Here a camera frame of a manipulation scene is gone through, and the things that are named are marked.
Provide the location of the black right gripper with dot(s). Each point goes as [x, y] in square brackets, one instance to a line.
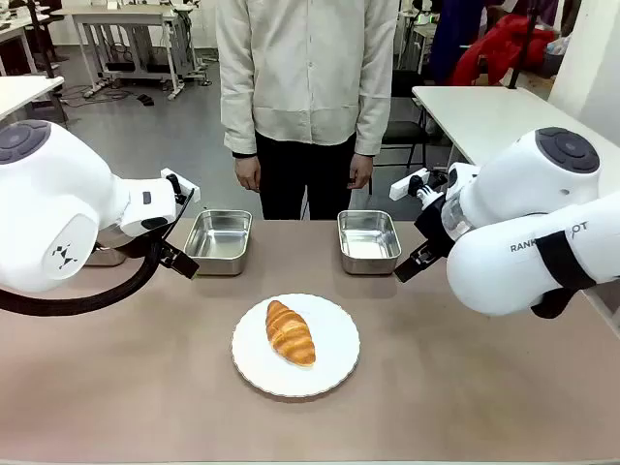
[433, 227]

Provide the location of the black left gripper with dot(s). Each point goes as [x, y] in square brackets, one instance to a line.
[164, 248]

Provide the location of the golden croissant bread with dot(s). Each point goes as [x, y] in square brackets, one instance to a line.
[290, 334]

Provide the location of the person left forearm cream sleeve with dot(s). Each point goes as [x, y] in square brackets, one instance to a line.
[373, 121]

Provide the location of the person right forearm cream sleeve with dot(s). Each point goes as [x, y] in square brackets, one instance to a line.
[239, 126]

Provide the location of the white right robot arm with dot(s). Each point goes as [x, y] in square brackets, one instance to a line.
[523, 184]

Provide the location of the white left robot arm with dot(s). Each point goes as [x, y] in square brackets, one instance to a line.
[48, 203]

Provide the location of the steel rectangular container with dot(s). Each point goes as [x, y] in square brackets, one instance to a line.
[368, 242]
[218, 242]

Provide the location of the person left hand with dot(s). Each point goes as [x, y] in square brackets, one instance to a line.
[361, 172]

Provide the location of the person right hand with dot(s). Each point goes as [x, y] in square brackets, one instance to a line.
[248, 174]

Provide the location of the white scalloped plate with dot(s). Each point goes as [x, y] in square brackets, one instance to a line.
[329, 358]

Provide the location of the person black trousers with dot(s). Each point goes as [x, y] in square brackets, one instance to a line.
[305, 179]

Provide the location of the black folding chair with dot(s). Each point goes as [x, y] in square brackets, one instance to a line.
[404, 128]

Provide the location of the large white table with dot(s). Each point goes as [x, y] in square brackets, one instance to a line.
[484, 116]

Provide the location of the white power strip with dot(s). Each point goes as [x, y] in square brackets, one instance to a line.
[94, 91]

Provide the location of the person torso cream shirt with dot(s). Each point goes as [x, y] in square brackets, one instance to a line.
[305, 72]

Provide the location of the dark blue garment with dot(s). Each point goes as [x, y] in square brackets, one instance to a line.
[455, 39]

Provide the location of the white side desk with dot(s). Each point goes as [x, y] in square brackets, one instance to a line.
[24, 92]

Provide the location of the red jacket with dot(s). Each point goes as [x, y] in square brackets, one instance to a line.
[499, 48]

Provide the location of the black pole stand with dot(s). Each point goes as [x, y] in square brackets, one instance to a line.
[43, 48]
[520, 58]

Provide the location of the grey desk white legs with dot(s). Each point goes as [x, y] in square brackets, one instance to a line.
[121, 17]

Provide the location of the white lab desk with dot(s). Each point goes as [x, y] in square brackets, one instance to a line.
[14, 34]

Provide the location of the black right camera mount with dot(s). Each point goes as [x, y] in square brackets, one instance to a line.
[427, 195]

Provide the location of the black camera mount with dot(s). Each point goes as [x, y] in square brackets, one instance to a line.
[427, 195]
[176, 186]

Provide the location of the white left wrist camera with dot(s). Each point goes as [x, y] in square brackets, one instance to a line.
[191, 186]

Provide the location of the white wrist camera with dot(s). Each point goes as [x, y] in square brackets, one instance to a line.
[191, 186]
[402, 188]

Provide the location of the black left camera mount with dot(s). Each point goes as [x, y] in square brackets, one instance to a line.
[176, 186]

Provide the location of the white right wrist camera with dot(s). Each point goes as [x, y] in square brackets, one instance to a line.
[402, 188]

